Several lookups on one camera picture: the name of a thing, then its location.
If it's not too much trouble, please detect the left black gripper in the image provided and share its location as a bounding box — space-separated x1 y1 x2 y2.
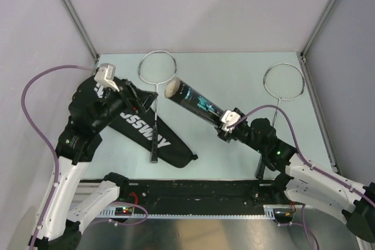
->
93 80 158 131

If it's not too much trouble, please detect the black shuttlecock tube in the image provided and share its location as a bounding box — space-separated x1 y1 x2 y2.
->
168 80 224 128

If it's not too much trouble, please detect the shuttlecock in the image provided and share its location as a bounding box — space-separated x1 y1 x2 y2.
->
164 77 180 98

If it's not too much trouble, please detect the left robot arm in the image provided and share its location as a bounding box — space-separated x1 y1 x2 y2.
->
29 77 158 249

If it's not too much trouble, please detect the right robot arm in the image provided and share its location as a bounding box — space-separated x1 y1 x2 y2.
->
219 111 374 243

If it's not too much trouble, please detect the left white badminton racket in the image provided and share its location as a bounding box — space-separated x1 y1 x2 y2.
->
138 50 178 163

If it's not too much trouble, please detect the white badminton racket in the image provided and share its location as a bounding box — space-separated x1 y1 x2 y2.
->
255 62 305 179
138 50 178 163

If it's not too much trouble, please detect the right white badminton racket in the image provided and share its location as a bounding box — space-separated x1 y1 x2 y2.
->
255 62 305 179

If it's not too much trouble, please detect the black racket cover bag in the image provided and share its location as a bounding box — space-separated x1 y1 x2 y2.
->
69 77 198 168

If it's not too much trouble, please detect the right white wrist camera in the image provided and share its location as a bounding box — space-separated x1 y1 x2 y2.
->
219 110 241 133

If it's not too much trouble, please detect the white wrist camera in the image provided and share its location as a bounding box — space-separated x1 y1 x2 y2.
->
219 110 241 133
94 63 120 92

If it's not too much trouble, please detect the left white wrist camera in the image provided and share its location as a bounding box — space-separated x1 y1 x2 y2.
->
94 63 120 92

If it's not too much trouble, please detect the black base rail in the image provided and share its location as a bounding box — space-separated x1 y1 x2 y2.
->
116 180 290 217

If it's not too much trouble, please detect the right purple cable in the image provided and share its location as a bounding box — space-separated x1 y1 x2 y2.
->
231 104 367 192

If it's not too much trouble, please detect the grey slotted cable duct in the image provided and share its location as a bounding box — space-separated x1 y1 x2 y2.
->
96 204 294 220

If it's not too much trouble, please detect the left aluminium frame post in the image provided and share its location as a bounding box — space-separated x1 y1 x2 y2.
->
60 0 100 63

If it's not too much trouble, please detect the aluminium frame post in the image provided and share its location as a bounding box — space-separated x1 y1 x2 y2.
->
299 0 340 62
60 0 100 63

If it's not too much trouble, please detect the right aluminium frame post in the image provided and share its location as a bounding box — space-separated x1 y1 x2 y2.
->
299 0 340 62

